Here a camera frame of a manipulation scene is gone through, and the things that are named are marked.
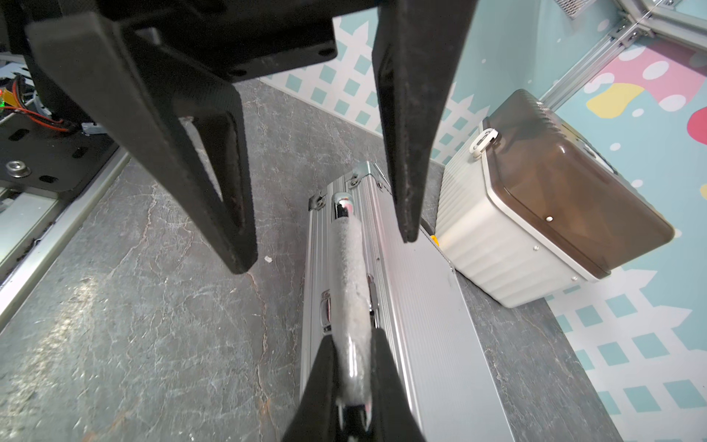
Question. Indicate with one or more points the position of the brown lid white toolbox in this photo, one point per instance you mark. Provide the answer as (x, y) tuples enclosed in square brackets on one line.
[(528, 207)]

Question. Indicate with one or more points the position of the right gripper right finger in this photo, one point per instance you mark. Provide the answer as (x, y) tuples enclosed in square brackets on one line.
[(392, 415)]

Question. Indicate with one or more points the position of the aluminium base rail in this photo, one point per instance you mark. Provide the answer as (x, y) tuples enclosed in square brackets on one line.
[(53, 172)]

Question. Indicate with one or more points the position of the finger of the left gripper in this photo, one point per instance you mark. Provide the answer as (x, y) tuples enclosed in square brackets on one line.
[(415, 57), (183, 124)]

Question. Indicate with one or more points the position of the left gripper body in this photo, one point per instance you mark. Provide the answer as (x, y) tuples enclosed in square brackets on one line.
[(317, 50)]

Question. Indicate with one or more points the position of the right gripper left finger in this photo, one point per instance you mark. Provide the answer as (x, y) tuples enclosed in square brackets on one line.
[(317, 418)]

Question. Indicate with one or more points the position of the silver poker set case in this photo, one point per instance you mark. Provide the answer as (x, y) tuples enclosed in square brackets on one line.
[(361, 275)]

